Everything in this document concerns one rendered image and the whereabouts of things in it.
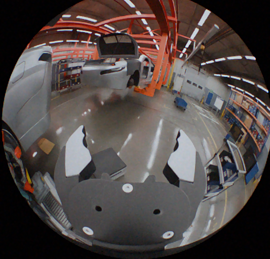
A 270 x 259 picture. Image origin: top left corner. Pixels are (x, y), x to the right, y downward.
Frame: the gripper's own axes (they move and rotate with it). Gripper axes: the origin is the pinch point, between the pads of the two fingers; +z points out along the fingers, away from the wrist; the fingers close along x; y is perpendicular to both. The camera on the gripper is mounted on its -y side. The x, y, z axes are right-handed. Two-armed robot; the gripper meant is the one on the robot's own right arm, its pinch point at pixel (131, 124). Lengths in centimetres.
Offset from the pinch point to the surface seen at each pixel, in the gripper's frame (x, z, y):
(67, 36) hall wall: -736, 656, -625
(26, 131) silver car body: -98, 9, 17
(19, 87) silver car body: -91, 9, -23
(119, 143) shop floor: -23, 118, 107
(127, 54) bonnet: -28, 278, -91
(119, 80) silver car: -36, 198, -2
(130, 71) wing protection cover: -12, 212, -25
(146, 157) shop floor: 26, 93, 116
